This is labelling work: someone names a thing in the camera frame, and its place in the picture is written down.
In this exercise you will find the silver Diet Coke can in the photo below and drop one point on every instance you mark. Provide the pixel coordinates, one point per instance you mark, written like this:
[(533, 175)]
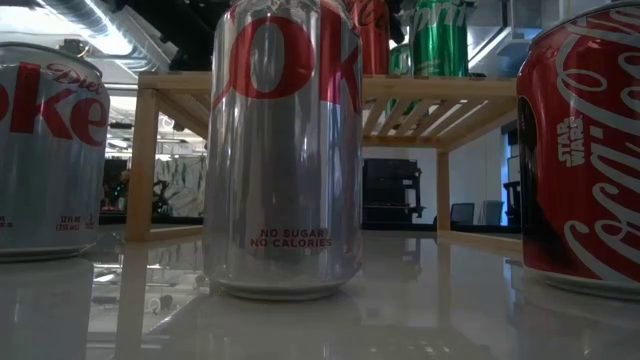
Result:
[(55, 175), (282, 165)]

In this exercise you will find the red can black script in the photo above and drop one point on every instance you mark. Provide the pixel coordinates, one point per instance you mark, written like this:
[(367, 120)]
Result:
[(372, 40)]

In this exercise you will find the red Star Wars cola can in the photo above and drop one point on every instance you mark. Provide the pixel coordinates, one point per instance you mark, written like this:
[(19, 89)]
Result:
[(585, 165)]

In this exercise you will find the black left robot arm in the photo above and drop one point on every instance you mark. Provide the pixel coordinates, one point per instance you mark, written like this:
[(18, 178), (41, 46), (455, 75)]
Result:
[(165, 6)]

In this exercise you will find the wooden slatted shelf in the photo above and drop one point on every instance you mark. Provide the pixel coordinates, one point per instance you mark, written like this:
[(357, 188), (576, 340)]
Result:
[(180, 82)]

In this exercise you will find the black ceiling-mounted device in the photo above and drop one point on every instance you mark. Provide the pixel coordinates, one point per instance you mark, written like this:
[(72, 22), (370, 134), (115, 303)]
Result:
[(75, 47)]

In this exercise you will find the marbled pattern panel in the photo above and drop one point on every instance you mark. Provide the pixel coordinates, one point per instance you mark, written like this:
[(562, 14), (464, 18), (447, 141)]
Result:
[(182, 187)]

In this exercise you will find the black storage rack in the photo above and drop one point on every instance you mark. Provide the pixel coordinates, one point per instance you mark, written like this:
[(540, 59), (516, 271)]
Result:
[(395, 190)]

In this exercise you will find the dark office chair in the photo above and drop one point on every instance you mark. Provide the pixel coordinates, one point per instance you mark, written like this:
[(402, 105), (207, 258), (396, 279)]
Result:
[(462, 214)]

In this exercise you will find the grey bin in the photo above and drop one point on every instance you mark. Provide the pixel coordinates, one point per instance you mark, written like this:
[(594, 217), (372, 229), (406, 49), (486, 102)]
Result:
[(492, 212)]

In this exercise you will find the silver round ceiling duct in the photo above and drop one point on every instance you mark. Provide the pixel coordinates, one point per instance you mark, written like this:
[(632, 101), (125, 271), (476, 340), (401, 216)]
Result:
[(150, 40)]

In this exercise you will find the grey rectangular ceiling duct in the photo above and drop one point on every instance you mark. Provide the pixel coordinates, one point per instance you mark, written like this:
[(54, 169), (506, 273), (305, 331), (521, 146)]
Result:
[(500, 45)]

